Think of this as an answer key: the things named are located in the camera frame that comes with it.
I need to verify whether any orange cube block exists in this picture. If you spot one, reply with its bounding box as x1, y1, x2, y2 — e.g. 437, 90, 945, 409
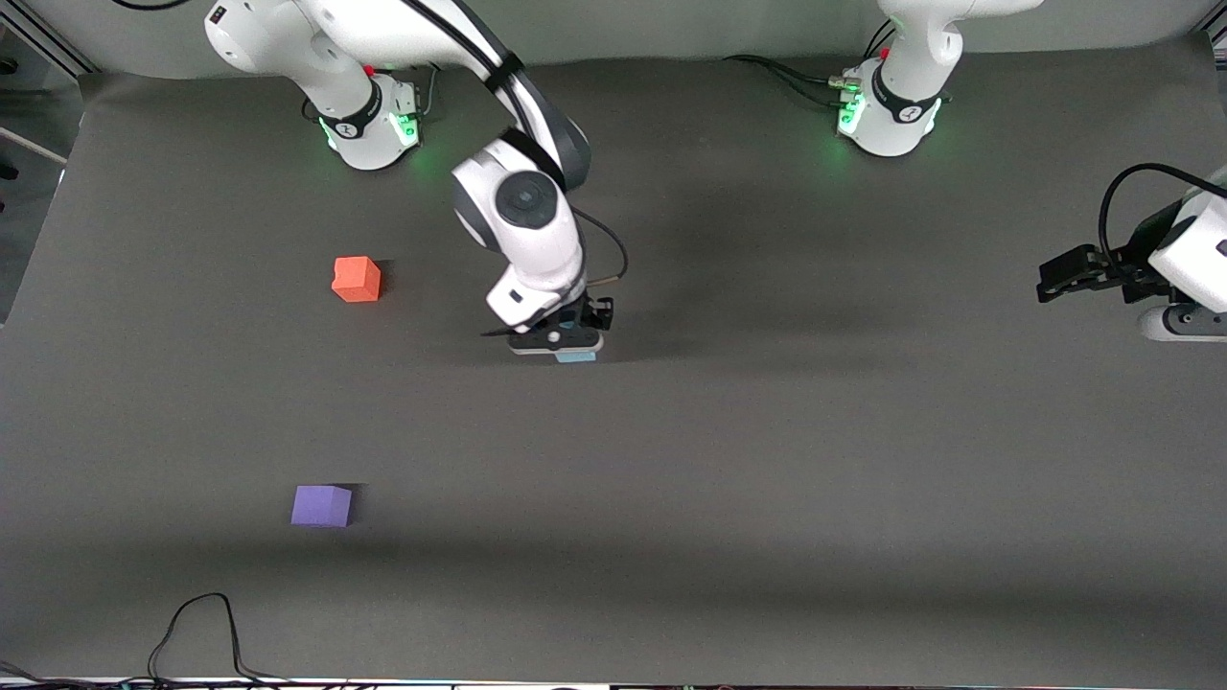
332, 256, 382, 304

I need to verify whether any purple cube block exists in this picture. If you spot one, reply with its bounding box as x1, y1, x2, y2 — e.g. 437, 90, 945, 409
290, 485, 353, 528

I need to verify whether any dark gray table mat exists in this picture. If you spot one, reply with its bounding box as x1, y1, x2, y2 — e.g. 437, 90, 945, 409
0, 34, 1227, 687

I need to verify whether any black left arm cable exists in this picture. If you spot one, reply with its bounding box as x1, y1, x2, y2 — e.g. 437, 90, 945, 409
1100, 163, 1227, 279

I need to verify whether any thin black table cable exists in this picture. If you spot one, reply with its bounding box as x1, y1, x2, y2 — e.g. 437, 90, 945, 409
0, 592, 289, 687

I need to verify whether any aluminium frame profile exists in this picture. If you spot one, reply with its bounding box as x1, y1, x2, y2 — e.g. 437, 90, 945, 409
0, 14, 97, 78

